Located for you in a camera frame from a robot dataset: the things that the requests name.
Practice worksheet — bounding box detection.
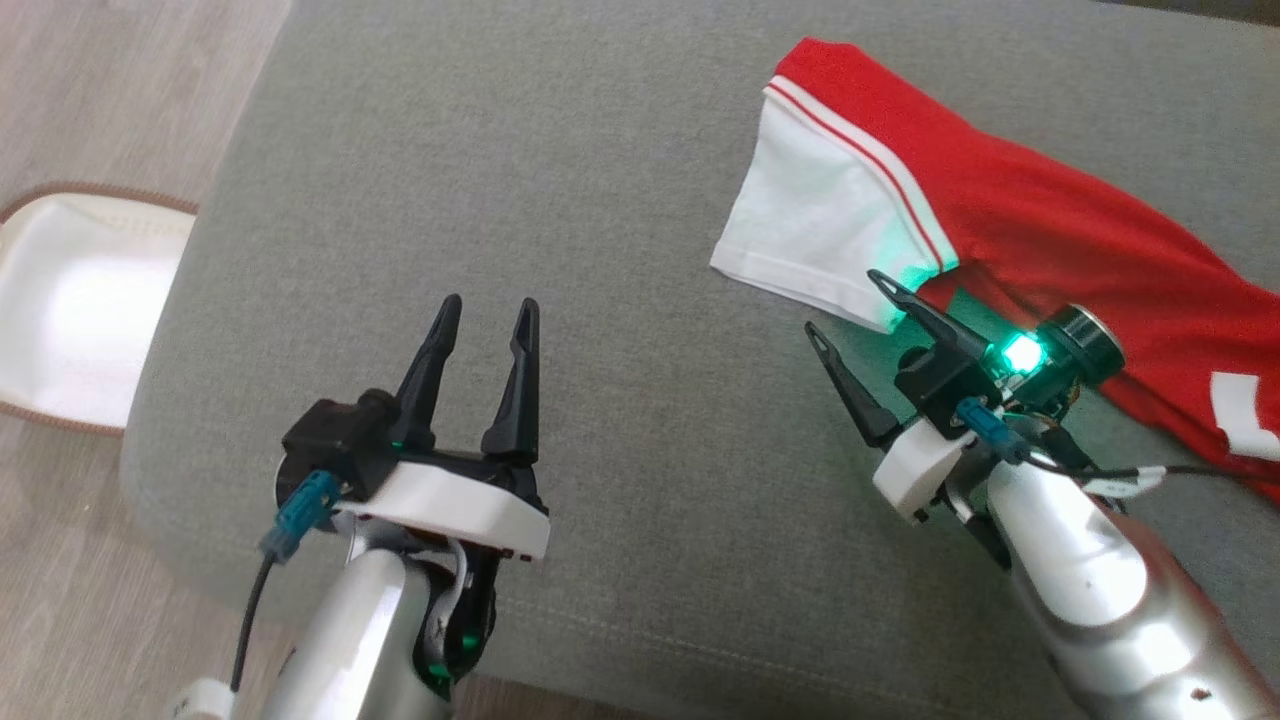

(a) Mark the right camera cable teal plug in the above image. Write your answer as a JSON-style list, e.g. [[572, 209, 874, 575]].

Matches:
[[955, 398, 1261, 501]]

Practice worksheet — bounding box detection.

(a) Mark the camera cable teal plug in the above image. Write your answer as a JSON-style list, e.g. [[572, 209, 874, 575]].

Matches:
[[955, 398, 1261, 501], [165, 470, 343, 720]]

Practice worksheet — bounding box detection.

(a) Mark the white fabric basket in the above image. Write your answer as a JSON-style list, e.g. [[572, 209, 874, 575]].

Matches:
[[0, 182, 199, 436]]

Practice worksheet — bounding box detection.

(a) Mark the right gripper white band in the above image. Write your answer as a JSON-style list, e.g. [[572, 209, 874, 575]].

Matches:
[[805, 270, 1123, 526]]

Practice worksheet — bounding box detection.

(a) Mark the large grey sofa seat cushion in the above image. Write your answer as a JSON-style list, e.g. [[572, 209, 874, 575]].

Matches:
[[120, 0, 1280, 720]]

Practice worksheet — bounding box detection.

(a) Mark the left camera cable teal plug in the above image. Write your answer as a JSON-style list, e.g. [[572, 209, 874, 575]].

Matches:
[[165, 470, 343, 720]]

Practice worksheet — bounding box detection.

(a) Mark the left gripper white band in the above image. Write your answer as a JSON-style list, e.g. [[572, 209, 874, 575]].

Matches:
[[335, 294, 551, 561]]

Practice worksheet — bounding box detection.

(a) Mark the red and white sports garment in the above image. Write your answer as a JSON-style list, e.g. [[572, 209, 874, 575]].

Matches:
[[710, 38, 1280, 501]]

